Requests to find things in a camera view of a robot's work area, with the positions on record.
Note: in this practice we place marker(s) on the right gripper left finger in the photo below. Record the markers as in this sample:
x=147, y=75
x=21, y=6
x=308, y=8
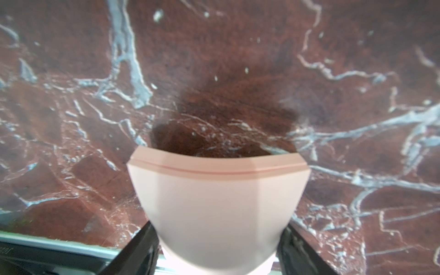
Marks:
x=139, y=257

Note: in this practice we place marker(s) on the pink sticky note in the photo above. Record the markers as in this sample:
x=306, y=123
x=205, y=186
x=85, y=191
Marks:
x=218, y=216

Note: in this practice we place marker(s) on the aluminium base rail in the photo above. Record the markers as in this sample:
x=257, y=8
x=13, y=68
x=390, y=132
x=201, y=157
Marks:
x=26, y=255

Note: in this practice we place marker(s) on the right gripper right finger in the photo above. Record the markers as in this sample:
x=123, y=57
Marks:
x=297, y=257

